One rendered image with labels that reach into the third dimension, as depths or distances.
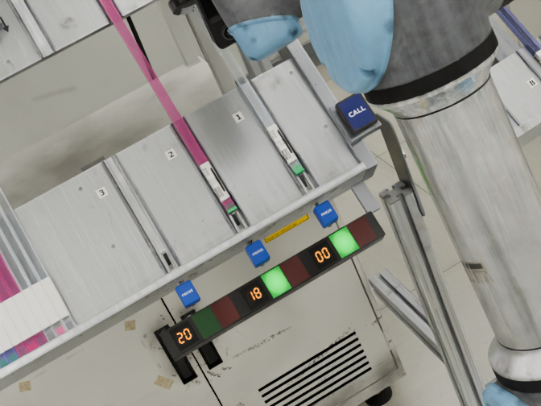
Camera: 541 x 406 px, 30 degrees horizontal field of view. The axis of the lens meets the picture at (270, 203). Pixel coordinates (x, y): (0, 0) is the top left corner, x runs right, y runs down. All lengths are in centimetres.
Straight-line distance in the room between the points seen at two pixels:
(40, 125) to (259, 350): 166
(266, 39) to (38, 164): 109
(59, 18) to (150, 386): 68
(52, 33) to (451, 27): 84
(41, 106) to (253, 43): 220
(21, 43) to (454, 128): 84
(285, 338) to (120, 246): 57
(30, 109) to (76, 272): 195
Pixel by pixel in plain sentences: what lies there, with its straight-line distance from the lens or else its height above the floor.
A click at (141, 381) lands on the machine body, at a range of 181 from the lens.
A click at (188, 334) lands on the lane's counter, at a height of 65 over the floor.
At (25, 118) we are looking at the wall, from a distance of 331.
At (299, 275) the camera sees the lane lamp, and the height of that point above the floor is 65.
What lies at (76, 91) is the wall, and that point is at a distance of 331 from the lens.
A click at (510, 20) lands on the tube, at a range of 143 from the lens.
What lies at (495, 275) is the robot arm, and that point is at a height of 89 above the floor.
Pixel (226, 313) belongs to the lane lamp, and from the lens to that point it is 137.
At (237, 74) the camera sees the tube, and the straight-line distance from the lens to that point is 144.
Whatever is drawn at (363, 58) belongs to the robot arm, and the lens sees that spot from 76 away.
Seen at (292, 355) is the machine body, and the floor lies 25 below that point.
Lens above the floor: 142
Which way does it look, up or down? 30 degrees down
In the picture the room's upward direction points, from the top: 25 degrees counter-clockwise
